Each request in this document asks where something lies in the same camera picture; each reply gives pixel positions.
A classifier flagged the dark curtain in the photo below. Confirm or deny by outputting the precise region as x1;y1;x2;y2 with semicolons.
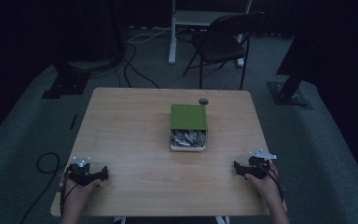
276;0;358;190
0;0;127;147

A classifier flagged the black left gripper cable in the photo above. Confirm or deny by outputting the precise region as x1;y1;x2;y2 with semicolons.
59;181;76;217

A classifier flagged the pile of grey metal pieces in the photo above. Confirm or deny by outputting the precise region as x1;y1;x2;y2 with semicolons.
171;129;207;147

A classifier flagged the white desk frame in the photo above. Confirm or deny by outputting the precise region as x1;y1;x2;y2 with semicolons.
168;0;254;68

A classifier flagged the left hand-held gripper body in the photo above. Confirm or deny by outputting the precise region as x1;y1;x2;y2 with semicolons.
64;156;103;188

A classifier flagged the person's right hand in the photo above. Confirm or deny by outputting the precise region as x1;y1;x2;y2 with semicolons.
244;161;285;204

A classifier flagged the person's left hand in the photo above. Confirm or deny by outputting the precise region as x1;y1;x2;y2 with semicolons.
62;177;103;217

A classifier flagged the black looped floor cable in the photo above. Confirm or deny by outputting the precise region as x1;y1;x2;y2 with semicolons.
19;151;63;224

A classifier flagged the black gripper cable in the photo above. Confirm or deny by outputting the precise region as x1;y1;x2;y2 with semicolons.
259;164;285;200
59;181;76;217

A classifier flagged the white box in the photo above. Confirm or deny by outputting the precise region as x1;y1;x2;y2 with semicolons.
169;128;209;153

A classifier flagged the white floor cable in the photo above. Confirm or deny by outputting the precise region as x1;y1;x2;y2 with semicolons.
126;27;172;45

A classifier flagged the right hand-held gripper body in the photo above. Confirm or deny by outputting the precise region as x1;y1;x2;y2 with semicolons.
241;148;278;181

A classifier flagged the black folding chair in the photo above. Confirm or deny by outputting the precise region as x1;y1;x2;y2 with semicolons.
181;11;267;91

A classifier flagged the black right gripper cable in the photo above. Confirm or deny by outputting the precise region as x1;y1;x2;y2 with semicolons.
259;164;285;200

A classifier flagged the black stand base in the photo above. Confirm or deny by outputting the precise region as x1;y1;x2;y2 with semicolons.
41;60;91;100
267;71;311;107

